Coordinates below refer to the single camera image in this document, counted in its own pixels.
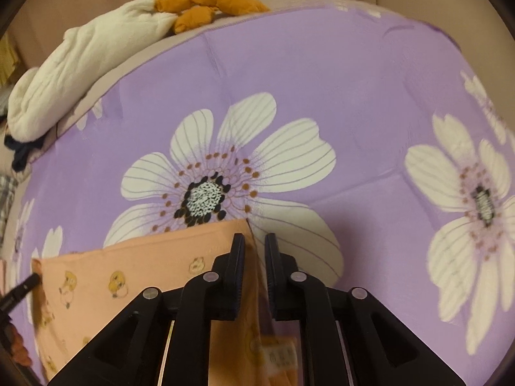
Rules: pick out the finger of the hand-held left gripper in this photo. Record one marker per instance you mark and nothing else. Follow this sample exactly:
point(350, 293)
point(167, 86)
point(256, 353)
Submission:
point(22, 287)

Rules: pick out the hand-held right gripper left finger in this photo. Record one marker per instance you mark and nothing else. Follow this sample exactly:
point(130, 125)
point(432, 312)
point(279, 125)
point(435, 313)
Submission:
point(240, 273)

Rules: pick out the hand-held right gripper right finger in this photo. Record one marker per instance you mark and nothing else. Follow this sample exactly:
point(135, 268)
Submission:
point(270, 273)

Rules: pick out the orange cartoon print pants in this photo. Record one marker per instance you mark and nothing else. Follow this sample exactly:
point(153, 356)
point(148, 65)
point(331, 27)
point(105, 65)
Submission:
point(132, 277)

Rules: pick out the person's left hand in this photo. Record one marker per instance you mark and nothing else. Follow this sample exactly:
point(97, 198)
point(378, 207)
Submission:
point(17, 343)

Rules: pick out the dark cloth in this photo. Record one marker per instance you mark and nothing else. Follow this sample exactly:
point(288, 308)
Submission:
point(24, 150)

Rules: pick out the purple floral bed sheet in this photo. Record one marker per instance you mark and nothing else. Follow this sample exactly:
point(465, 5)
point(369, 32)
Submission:
point(322, 108)

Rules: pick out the white plush blanket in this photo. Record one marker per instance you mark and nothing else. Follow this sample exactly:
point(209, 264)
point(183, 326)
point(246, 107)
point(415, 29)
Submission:
point(88, 56)

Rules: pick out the orange plush cloth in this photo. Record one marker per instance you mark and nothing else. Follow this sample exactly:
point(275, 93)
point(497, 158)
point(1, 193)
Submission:
point(209, 4)

